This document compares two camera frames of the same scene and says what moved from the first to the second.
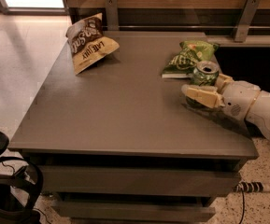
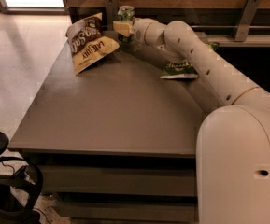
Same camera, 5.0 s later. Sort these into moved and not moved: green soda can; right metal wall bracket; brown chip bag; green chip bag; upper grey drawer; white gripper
Moved: green soda can; white gripper
Not moved: brown chip bag; right metal wall bracket; upper grey drawer; green chip bag
